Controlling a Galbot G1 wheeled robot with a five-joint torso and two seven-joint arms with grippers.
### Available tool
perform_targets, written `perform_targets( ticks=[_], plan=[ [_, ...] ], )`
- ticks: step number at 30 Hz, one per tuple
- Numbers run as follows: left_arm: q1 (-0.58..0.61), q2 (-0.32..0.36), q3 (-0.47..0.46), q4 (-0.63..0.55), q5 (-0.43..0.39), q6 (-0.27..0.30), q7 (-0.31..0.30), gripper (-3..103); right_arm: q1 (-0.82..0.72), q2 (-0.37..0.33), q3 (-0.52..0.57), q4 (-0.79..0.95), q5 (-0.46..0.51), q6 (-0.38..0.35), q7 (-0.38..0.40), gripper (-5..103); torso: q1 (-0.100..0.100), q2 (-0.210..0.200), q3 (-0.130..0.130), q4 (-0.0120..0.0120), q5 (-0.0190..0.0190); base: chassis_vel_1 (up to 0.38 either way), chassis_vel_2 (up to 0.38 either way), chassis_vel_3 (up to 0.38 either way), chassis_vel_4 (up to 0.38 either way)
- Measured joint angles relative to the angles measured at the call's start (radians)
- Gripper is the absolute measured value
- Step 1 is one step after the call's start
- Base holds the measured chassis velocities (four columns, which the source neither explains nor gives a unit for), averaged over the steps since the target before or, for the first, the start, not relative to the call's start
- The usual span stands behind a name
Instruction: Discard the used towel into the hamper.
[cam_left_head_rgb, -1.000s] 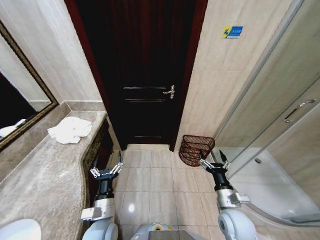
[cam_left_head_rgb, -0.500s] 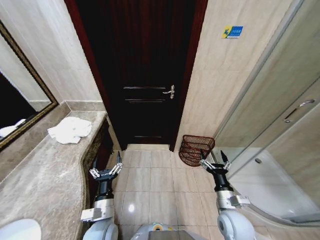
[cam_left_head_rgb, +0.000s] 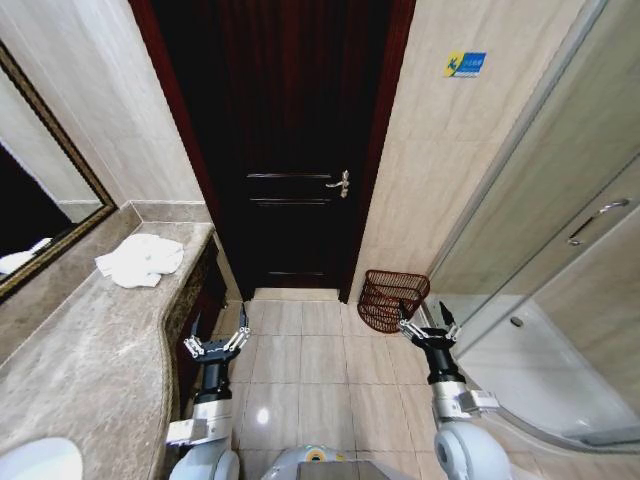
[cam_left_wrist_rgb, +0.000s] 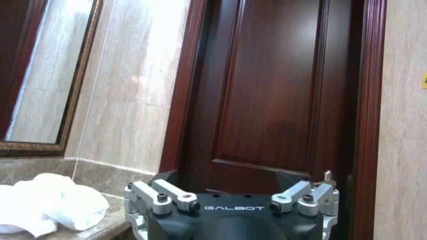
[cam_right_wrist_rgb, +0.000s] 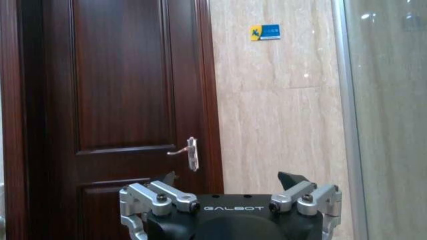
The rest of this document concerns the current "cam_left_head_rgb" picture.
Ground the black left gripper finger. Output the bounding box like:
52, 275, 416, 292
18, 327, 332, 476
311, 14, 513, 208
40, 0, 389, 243
222, 301, 252, 354
182, 312, 204, 359

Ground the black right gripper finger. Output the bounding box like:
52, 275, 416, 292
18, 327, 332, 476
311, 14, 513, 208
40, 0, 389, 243
438, 301, 460, 343
397, 299, 426, 344

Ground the white crumpled towel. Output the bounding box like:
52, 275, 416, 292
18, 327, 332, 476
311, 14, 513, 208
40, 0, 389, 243
94, 233, 185, 290

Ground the marble vanity counter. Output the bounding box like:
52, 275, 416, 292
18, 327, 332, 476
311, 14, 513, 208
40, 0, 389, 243
0, 199, 246, 480

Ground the white shower tray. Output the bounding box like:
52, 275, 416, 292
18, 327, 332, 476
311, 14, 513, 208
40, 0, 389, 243
421, 293, 640, 454

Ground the white robot front shell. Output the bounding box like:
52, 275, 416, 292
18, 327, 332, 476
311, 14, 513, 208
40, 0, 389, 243
259, 442, 368, 480

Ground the dark wooden door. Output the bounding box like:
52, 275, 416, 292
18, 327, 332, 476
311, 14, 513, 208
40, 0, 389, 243
128, 0, 417, 305

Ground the white sink basin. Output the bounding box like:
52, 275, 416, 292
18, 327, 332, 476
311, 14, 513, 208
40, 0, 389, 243
0, 437, 84, 480

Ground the brown wire hamper basket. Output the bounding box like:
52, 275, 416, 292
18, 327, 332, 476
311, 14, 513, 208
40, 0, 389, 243
357, 269, 432, 335

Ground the silver door handle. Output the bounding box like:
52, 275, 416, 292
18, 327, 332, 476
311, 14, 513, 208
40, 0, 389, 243
324, 169, 351, 200

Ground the glass shower enclosure door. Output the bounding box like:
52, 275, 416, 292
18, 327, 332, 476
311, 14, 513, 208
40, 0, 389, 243
427, 0, 640, 361

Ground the chrome shower door handle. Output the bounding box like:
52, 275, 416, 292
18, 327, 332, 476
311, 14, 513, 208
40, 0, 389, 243
566, 198, 631, 247

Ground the dark framed wall mirror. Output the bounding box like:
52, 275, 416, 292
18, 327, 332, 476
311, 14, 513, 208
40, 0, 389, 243
0, 42, 119, 304

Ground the blue yellow wall sticker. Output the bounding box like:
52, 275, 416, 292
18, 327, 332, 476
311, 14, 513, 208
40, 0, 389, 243
442, 50, 488, 79

